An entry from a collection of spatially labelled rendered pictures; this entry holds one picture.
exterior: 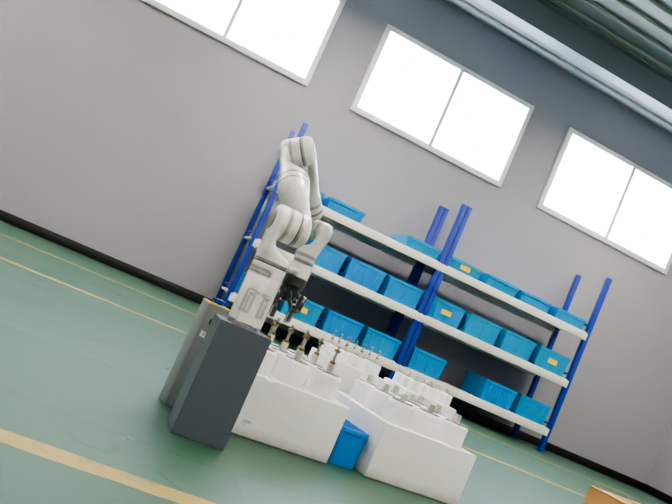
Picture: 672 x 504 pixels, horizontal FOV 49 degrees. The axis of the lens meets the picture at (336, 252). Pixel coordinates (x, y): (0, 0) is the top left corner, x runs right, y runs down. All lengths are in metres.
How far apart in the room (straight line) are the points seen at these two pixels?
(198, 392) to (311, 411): 0.48
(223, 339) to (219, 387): 0.12
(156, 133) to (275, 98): 1.24
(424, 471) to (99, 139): 5.57
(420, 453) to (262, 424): 0.57
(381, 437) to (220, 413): 0.67
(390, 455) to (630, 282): 7.12
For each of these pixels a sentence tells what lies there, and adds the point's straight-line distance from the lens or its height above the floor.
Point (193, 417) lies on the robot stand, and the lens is 1.89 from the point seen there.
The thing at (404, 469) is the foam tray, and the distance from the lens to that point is 2.47.
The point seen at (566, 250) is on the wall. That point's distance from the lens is 8.80.
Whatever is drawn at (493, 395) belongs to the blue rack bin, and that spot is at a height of 0.34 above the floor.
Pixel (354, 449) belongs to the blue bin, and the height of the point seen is 0.06.
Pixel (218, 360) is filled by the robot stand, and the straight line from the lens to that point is 1.86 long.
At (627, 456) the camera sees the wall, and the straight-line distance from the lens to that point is 9.67.
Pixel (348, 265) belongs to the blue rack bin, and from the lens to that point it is 6.99.
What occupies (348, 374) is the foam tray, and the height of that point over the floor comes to 0.13.
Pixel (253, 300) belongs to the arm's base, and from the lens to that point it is 1.88.
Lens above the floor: 0.42
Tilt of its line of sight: 5 degrees up
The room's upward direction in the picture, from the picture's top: 24 degrees clockwise
